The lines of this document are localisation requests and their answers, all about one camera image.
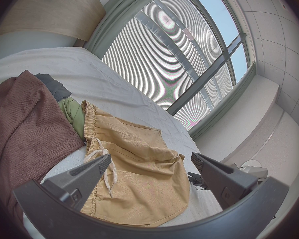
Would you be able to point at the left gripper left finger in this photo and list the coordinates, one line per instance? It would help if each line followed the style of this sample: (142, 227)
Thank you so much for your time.
(72, 183)

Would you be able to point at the window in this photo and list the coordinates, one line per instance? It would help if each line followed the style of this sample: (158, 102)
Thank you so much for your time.
(164, 58)

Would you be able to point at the bed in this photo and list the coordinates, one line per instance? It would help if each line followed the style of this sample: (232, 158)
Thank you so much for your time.
(102, 73)

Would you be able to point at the green garment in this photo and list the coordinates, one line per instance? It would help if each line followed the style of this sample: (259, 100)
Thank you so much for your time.
(73, 116)

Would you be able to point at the white garment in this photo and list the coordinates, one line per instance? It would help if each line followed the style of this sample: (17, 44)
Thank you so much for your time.
(67, 160)

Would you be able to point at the black garment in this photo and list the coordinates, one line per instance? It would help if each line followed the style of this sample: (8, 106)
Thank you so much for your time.
(54, 86)

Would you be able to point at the tan shorts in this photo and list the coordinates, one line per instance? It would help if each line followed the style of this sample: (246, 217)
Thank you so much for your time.
(144, 158)

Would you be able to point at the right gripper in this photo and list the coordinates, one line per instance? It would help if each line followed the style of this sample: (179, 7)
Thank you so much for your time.
(199, 185)

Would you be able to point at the brown garment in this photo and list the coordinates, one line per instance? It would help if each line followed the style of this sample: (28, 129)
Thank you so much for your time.
(27, 123)

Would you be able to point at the grey-green curtain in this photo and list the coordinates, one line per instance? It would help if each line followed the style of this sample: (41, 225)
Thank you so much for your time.
(114, 16)

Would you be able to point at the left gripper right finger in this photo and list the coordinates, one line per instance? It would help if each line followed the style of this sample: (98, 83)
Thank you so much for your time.
(226, 183)

